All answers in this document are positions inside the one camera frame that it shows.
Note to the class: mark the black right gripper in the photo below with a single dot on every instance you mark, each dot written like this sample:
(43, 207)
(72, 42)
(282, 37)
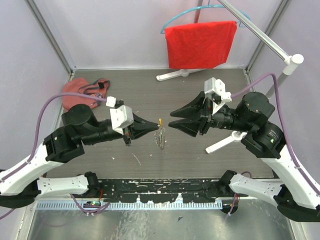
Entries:
(196, 118)

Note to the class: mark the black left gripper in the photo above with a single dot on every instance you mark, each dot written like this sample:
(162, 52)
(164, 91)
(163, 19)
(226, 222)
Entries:
(140, 127)

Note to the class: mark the large keyring with yellow grip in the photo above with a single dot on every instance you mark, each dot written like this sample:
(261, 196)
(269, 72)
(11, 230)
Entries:
(157, 135)

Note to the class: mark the key with green tag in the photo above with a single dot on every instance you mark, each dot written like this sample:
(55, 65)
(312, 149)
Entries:
(162, 136)

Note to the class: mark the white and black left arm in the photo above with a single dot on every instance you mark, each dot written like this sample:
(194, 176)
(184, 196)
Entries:
(22, 184)

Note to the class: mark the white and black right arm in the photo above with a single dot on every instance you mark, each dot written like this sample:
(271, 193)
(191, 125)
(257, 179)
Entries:
(294, 197)

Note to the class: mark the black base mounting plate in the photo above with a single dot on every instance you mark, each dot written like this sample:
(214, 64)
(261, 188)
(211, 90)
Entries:
(162, 190)

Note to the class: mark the red cloth on hanger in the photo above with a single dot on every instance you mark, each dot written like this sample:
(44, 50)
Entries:
(199, 45)

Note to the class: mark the white garment rack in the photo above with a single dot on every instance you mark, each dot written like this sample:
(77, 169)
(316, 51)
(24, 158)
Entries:
(291, 61)

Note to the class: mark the teal clothes hanger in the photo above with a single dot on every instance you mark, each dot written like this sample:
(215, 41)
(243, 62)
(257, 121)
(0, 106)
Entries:
(204, 13)

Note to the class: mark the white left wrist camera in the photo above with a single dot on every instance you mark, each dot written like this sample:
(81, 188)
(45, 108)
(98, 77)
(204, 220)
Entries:
(121, 115)

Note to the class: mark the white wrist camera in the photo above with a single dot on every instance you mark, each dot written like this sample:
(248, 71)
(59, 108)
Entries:
(121, 115)
(215, 90)

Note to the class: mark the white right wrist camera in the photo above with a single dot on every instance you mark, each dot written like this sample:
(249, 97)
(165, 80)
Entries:
(215, 90)

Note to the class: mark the slotted grey cable duct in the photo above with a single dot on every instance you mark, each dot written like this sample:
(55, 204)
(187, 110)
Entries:
(178, 205)

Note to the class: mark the aluminium frame post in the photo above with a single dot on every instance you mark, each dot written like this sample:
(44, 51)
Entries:
(42, 15)

